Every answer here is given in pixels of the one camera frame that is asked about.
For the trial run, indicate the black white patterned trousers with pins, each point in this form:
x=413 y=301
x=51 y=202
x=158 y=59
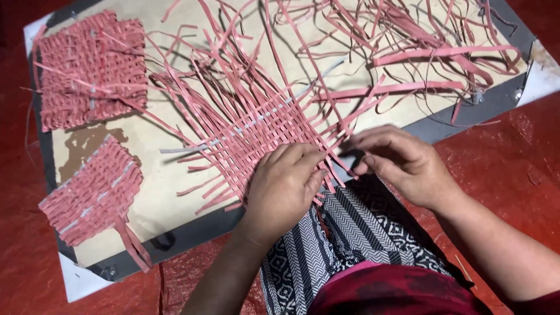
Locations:
x=350 y=236

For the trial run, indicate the person's left hand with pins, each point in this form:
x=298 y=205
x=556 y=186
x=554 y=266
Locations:
x=280 y=197

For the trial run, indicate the heap of loose pink strips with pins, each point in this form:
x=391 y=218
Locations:
x=420 y=48

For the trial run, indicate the large pink woven mat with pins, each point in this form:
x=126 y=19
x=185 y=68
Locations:
x=92 y=70

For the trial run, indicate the unfinished pink strip weave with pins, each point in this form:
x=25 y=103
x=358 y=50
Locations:
x=245 y=118

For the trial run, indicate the beige grey-edged work board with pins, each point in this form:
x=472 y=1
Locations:
x=144 y=175

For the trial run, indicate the clear plastic clip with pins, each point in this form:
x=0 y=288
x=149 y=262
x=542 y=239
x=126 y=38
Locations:
x=518 y=94

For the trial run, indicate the person's right hand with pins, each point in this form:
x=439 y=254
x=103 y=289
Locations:
x=415 y=170

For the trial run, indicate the maroon shirt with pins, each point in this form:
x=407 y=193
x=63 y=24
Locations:
x=398 y=291

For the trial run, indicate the thin wooden stick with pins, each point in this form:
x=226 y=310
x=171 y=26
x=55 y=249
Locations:
x=464 y=269

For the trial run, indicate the small pink white woven mat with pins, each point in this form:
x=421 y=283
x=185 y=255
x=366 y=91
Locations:
x=89 y=192

